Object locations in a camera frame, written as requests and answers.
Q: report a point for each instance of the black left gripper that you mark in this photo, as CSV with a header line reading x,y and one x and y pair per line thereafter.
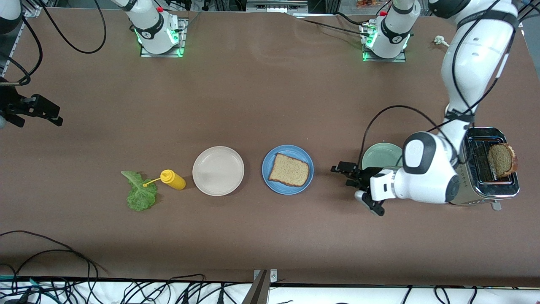
x,y
366,174

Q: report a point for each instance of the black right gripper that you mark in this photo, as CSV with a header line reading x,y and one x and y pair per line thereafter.
x,y
12,105

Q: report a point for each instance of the brown bread slice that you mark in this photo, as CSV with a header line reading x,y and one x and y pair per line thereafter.
x,y
289,171
502,160

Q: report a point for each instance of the green lettuce leaf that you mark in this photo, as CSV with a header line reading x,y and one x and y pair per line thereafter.
x,y
141,196

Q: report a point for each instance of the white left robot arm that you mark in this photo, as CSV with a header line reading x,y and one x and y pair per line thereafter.
x,y
476,63

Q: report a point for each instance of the pale green plate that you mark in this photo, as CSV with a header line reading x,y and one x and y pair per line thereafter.
x,y
379,154

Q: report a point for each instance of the blue plate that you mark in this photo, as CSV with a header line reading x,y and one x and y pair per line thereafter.
x,y
267,162

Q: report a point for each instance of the beige plate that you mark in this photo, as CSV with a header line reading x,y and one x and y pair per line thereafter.
x,y
218,171

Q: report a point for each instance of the beige and chrome toaster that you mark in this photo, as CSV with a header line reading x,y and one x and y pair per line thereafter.
x,y
502,190

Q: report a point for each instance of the yellow mustard squeeze bottle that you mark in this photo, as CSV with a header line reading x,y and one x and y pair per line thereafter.
x,y
173,179

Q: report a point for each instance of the orange package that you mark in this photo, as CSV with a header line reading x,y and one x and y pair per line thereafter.
x,y
367,3

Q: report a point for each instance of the aluminium table frame rail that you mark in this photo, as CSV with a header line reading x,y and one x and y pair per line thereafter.
x,y
14,46

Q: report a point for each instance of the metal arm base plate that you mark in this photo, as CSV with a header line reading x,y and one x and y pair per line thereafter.
x,y
162,55
386,59

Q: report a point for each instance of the metal mount bracket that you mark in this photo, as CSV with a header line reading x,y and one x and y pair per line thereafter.
x,y
263,276

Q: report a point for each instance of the grey metal background frame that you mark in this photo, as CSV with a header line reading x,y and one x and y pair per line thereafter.
x,y
276,5

